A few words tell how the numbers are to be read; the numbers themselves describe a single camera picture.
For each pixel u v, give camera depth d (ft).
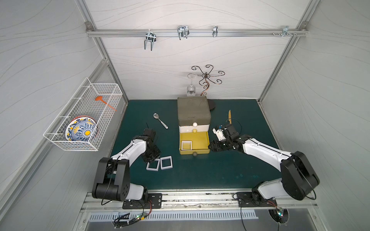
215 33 2.56
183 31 2.50
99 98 2.57
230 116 3.64
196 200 2.47
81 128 2.05
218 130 2.62
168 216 2.31
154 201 2.41
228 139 2.35
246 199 2.39
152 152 2.49
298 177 1.45
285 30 2.51
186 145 3.11
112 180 1.36
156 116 3.62
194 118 2.75
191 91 3.19
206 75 3.04
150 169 2.76
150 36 2.57
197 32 2.55
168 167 2.76
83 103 2.30
